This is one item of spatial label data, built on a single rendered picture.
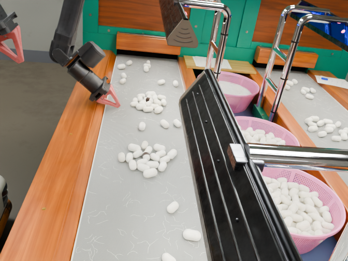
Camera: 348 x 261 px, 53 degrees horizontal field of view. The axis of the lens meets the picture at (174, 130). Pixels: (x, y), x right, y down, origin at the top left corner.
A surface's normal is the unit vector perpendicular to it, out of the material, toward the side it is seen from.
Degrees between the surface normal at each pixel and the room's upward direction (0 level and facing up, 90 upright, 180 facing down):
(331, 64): 90
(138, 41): 90
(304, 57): 90
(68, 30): 68
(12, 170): 0
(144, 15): 90
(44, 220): 0
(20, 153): 0
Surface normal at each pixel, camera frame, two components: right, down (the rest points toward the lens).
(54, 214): 0.12, -0.86
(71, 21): 0.06, 0.27
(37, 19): 0.13, 0.51
